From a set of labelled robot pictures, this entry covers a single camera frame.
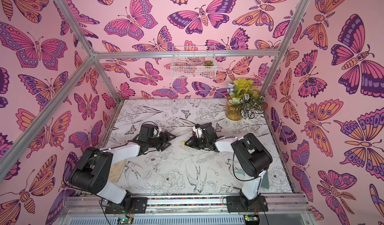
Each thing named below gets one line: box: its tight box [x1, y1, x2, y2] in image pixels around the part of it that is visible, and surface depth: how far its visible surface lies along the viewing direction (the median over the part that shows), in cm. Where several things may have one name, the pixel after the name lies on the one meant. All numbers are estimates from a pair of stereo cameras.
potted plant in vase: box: [225, 77, 266, 121], surface depth 97 cm
